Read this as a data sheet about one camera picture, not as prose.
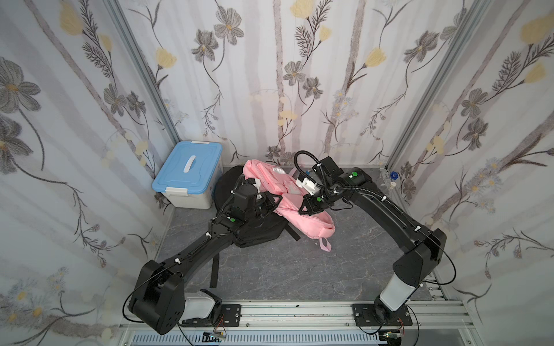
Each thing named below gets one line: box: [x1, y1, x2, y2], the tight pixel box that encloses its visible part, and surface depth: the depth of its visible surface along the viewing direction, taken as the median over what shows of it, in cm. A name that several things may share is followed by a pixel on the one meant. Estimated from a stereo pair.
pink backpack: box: [242, 159, 336, 253], surface depth 80 cm
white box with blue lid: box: [152, 140, 224, 210], surface depth 99 cm
